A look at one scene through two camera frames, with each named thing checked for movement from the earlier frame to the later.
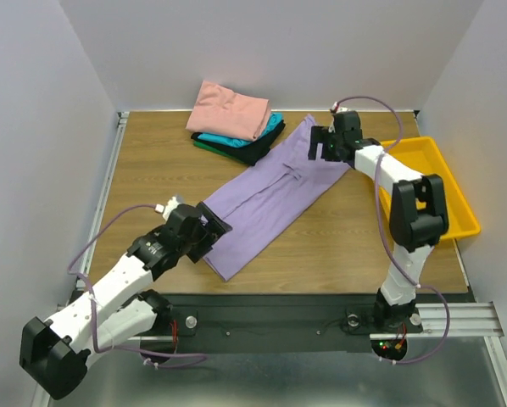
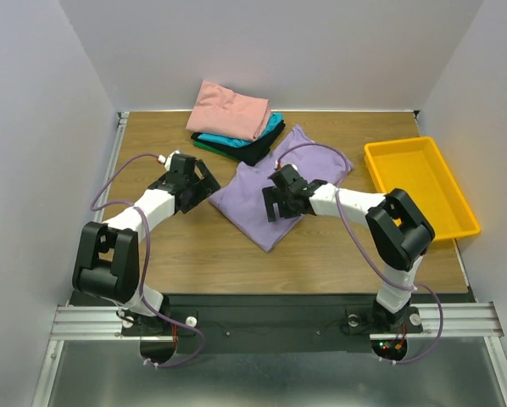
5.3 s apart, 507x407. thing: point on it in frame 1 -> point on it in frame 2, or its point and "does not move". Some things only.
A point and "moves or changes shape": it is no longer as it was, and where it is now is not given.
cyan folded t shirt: [240, 141] does not move
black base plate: [277, 322] does not move
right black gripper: [321, 144] -> [279, 202]
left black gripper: [213, 229] -> [207, 186]
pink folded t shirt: [218, 111] does not move
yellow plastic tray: [423, 156] does not move
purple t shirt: [285, 188] moves or changes shape
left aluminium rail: [87, 260] does not move
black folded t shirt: [251, 153] does not move
